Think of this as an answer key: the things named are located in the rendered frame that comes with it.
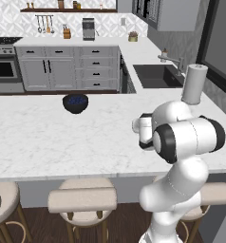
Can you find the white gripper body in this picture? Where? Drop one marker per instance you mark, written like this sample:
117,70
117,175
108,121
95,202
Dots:
146,129

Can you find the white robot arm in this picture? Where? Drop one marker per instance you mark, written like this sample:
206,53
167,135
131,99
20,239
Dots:
187,136

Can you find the grey dishwasher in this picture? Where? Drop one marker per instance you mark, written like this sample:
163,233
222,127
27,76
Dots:
127,79

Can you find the dark sink basin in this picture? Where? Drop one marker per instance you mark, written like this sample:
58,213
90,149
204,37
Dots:
156,76

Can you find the white paper towel roll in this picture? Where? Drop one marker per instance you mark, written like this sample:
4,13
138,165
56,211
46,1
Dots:
194,84

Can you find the dark bowl with blue contents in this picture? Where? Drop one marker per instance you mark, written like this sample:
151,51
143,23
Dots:
75,102

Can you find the grey tap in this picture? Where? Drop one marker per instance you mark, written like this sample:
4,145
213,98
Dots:
173,59

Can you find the small soap dispenser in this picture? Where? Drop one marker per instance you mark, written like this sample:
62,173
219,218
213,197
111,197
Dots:
164,52

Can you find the beige stool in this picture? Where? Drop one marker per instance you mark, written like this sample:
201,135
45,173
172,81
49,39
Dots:
217,193
5,199
83,199

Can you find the potted plant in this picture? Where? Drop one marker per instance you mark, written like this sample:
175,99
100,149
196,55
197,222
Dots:
133,36

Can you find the grey cupboard run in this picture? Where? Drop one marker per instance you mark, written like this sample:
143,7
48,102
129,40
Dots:
67,68

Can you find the grey coffee machine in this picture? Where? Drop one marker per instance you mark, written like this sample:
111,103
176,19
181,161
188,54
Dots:
88,30

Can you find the black-framed window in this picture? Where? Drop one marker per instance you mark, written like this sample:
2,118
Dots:
221,41

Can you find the wooden knife block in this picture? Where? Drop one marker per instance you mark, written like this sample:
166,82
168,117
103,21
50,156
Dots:
66,33

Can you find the small pale bottle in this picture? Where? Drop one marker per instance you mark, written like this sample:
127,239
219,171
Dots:
101,5

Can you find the dark hanging utensil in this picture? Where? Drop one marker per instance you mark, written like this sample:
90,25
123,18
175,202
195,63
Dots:
52,28

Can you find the yellow jar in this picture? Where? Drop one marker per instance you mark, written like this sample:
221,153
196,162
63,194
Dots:
79,6

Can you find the orange hanging spatula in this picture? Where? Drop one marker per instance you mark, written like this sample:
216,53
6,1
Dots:
48,27

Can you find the dark jar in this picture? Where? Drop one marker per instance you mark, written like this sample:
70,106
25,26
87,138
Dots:
75,5

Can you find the grey hanging spoon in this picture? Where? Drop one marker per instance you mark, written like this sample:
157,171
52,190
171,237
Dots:
43,27

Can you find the grey hanging ladle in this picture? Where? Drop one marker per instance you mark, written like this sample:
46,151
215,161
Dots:
39,27

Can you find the brown jar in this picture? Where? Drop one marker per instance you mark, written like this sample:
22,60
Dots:
60,4

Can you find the steel stove with oven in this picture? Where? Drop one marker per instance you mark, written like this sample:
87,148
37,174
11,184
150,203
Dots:
4,68

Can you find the small brown bottle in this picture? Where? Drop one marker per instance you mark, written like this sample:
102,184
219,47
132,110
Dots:
28,5
32,5

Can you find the white wall outlet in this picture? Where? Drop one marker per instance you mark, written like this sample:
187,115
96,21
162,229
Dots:
123,21

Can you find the grey wall cabinet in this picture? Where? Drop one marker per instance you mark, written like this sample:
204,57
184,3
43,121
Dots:
172,14

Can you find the dark wooden wall shelf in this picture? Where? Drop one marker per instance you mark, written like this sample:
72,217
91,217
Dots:
70,10

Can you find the black wall rail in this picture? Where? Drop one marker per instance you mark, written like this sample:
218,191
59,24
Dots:
44,15

